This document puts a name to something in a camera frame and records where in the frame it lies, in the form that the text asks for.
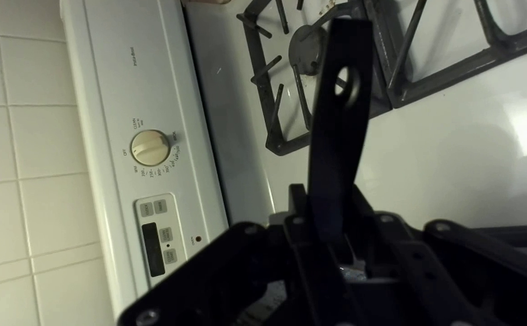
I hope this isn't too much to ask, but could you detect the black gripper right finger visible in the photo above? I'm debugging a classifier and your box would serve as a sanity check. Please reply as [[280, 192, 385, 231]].
[[334, 186, 527, 326]]

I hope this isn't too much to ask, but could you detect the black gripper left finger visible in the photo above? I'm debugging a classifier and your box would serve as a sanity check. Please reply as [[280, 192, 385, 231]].
[[119, 184, 361, 326]]

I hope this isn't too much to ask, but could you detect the stove clock button panel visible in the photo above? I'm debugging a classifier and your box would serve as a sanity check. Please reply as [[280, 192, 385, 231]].
[[135, 193, 187, 286]]

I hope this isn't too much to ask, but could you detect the rear black stove grate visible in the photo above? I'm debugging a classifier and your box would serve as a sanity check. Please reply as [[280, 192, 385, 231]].
[[236, 0, 392, 157]]

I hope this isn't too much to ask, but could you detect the black stove grate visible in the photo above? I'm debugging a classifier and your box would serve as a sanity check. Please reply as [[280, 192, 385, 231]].
[[365, 0, 527, 108], [236, 0, 392, 157]]

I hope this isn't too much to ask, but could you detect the white gas stove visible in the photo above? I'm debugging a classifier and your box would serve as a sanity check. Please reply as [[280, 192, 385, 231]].
[[61, 0, 527, 326]]

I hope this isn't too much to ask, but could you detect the beige stove timer dial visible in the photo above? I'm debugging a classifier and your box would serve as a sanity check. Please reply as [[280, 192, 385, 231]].
[[131, 128, 171, 166]]

